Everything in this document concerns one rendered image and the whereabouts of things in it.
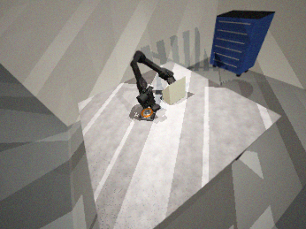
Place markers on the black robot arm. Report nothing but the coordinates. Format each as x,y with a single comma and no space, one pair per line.
145,94

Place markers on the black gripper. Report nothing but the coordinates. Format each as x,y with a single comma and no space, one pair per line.
154,106

